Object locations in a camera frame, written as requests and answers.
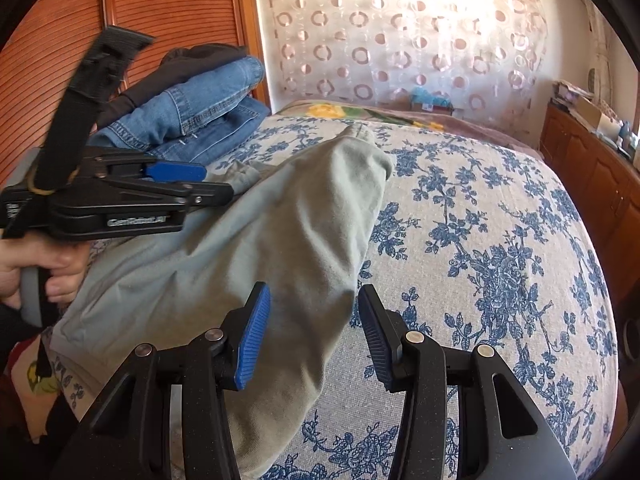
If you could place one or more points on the blue box by curtain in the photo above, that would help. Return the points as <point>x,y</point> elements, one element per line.
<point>432,102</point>

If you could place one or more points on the colourful flower blanket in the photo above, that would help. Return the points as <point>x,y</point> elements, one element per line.
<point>330,110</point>

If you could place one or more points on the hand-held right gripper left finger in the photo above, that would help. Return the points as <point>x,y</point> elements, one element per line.
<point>255,345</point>

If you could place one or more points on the brown slatted wooden wardrobe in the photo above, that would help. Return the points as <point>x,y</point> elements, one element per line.
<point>175,10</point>

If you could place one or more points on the blue floral bedsheet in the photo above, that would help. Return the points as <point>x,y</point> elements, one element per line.
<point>475,260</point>

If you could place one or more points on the person's dark clothing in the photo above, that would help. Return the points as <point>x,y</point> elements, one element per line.
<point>60,440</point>

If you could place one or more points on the folded black pants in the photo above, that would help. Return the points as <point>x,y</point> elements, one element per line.
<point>145,90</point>

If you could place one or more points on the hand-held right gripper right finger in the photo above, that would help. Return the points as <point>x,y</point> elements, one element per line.
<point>375,345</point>

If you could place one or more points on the person's left hand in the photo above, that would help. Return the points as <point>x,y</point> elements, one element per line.
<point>65,262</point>

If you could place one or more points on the circle pattern sheer curtain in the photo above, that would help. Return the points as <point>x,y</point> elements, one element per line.
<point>400,35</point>

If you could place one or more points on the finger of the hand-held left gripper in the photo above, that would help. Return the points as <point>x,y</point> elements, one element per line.
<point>210,194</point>
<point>175,171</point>

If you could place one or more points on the pile of papers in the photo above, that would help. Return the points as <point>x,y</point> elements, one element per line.
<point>570,92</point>

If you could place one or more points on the grey-green pants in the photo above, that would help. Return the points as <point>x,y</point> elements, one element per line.
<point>250,240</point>

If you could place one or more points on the brown wooden cabinet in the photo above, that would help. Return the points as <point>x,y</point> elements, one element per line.
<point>590,160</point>

